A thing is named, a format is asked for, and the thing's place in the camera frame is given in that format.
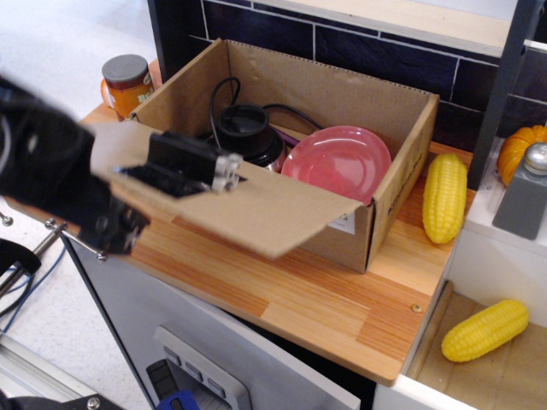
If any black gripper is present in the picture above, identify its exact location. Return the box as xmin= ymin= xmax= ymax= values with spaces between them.
xmin=76 ymin=195 xmax=150 ymax=255

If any black and silver blender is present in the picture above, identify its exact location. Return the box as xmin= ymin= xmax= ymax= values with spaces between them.
xmin=204 ymin=103 xmax=287 ymax=173

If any grey toy oven door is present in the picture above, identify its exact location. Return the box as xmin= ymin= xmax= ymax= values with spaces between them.
xmin=63 ymin=238 xmax=361 ymax=409

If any grey salt shaker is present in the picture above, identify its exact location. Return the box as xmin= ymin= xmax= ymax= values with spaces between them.
xmin=492 ymin=143 xmax=546 ymax=240

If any orange toy pumpkin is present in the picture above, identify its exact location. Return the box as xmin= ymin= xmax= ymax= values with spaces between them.
xmin=497 ymin=125 xmax=546 ymax=186

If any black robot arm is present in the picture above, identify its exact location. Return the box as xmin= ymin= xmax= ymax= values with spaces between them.
xmin=1 ymin=79 xmax=150 ymax=255

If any pink plastic plate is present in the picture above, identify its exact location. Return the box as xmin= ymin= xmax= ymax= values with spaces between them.
xmin=281 ymin=126 xmax=391 ymax=206

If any brown cardboard box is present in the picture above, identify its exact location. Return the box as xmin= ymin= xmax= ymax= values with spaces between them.
xmin=91 ymin=40 xmax=439 ymax=272

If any purple utensil handle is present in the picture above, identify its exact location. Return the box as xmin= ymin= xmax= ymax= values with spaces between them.
xmin=274 ymin=128 xmax=300 ymax=149

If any yellow toy corn in sink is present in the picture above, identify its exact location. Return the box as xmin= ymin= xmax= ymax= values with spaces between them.
xmin=441 ymin=300 xmax=529 ymax=363

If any yellow toy corn on counter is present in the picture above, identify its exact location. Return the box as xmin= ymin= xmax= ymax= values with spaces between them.
xmin=422 ymin=154 xmax=468 ymax=244

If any black power cable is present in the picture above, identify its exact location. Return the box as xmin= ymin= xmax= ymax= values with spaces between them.
xmin=208 ymin=77 xmax=324 ymax=150

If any orange can with grey lid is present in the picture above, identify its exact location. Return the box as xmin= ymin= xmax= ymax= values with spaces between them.
xmin=101 ymin=54 xmax=155 ymax=120

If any white block handle with tape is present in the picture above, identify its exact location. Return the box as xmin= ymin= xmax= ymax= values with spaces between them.
xmin=113 ymin=131 xmax=244 ymax=200

